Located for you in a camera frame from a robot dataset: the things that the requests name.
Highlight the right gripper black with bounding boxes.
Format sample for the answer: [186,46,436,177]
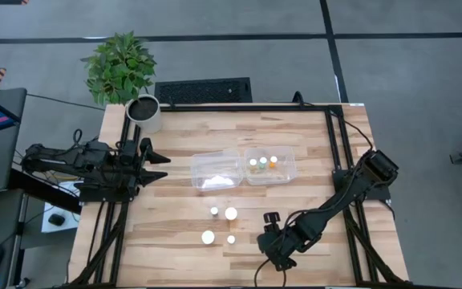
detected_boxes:
[257,212,302,272]

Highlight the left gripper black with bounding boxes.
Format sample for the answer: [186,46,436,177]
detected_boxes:
[112,137,172,193]

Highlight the clear plastic bin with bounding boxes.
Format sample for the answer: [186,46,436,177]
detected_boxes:
[243,145,298,186]
[189,149,245,193]

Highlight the white plant pot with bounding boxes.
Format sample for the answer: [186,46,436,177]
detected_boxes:
[125,94,163,134]

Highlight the black keyboard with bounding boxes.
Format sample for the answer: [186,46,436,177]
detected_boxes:
[153,76,253,104]

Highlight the white paper sheet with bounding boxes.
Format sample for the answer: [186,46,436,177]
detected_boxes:
[40,180,82,234]

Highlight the green leafy plant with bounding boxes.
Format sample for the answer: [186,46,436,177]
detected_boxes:
[80,31,158,107]

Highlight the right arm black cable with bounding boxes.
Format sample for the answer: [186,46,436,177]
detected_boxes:
[253,258,288,288]

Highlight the black aluminium table frame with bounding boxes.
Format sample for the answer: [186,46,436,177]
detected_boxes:
[60,103,412,289]

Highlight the black cable on frame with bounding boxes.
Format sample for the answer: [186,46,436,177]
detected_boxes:
[337,116,375,152]

